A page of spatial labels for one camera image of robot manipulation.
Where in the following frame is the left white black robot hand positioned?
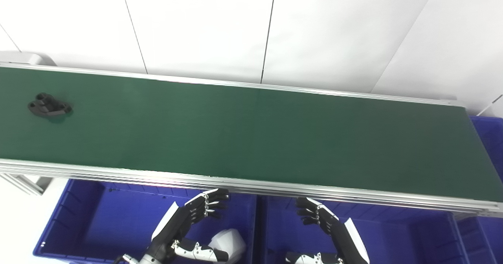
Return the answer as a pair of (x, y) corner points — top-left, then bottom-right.
(145, 189), (231, 264)

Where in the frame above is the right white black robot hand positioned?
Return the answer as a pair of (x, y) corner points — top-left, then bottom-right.
(285, 197), (370, 264)

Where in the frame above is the black flanged metal part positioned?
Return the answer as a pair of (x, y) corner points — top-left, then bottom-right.
(28, 93), (73, 118)

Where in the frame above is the blue plastic bin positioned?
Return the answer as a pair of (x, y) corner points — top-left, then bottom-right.
(452, 213), (503, 264)
(33, 178), (258, 264)
(253, 195), (470, 264)
(470, 116), (503, 190)

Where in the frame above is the white plastic part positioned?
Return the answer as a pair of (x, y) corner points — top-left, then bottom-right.
(207, 229), (247, 264)

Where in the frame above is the green conveyor belt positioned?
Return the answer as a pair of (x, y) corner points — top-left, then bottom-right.
(0, 67), (503, 202)

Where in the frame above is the aluminium conveyor support leg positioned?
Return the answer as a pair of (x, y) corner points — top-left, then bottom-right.
(0, 173), (53, 196)

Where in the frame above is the grey conveyor motor cover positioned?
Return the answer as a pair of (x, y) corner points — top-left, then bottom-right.
(0, 51), (57, 67)

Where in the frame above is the aluminium conveyor side rail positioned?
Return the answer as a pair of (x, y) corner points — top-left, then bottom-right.
(0, 159), (503, 217)
(0, 62), (466, 107)

